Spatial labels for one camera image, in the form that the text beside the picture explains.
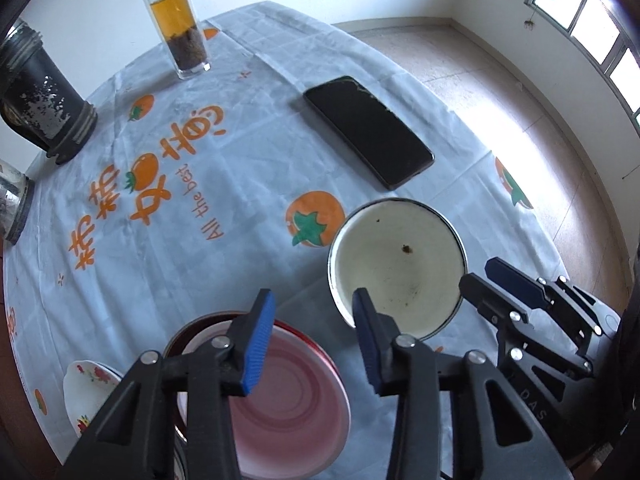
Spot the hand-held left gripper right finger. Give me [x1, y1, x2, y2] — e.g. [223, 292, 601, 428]
[351, 287, 576, 480]

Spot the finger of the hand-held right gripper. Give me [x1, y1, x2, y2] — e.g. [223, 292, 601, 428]
[484, 257, 608, 343]
[458, 273, 596, 380]

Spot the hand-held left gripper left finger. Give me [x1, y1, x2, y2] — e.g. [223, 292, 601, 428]
[57, 287, 277, 480]

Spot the pink round plate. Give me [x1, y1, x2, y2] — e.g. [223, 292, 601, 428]
[182, 321, 351, 480]

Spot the white enamel bowl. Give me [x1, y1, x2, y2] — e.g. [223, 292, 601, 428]
[327, 199, 468, 341]

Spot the pink plastic plate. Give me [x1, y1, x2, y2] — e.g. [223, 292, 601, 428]
[162, 311, 336, 480]

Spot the small white red-flower plate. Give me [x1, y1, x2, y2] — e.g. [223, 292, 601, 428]
[63, 360, 126, 443]

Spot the printed light blue tablecloth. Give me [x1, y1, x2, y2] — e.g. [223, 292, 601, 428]
[2, 0, 621, 480]

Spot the black smartphone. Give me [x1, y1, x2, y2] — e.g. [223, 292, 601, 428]
[303, 76, 435, 192]

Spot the window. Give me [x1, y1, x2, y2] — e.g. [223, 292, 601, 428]
[524, 0, 640, 126]

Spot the glass jar at left edge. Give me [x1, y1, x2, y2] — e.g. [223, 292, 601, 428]
[0, 159, 36, 246]

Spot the worn black thermos jug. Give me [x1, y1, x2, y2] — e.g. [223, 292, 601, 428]
[0, 17, 99, 166]

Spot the glass tea bottle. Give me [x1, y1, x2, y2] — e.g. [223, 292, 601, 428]
[132, 0, 212, 80]

